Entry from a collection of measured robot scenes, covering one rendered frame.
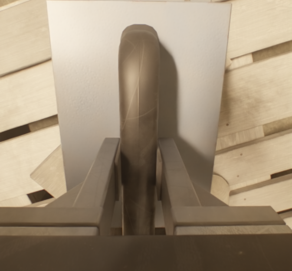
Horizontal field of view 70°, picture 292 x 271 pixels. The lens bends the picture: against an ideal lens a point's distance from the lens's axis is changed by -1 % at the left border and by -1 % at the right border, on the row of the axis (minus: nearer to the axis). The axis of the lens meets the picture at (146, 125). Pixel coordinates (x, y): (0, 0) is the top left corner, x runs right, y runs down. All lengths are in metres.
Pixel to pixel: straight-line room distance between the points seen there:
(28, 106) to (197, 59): 0.44
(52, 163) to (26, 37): 0.26
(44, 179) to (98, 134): 0.32
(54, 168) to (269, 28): 0.54
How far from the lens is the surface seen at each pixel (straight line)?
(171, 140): 0.15
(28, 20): 0.51
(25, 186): 0.64
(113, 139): 0.15
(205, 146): 0.20
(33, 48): 0.50
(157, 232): 0.27
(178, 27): 0.18
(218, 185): 0.56
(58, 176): 0.48
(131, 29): 0.17
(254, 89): 0.55
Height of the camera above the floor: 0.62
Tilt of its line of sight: 73 degrees down
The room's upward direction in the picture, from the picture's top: 176 degrees clockwise
